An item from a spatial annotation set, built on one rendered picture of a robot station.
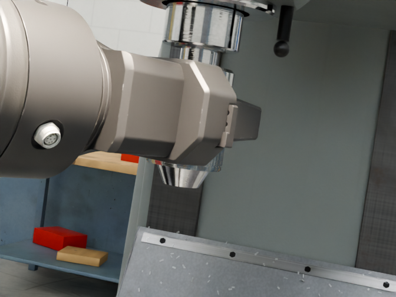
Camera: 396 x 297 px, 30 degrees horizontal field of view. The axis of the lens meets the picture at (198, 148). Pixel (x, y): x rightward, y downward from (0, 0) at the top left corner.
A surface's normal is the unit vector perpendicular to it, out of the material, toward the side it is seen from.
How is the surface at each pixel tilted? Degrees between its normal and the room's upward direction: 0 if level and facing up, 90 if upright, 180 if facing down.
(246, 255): 63
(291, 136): 90
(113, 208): 90
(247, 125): 90
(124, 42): 90
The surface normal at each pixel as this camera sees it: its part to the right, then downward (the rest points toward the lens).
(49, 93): 0.73, 0.17
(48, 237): -0.59, -0.04
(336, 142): -0.29, 0.01
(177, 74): 0.73, -0.26
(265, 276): -0.19, -0.44
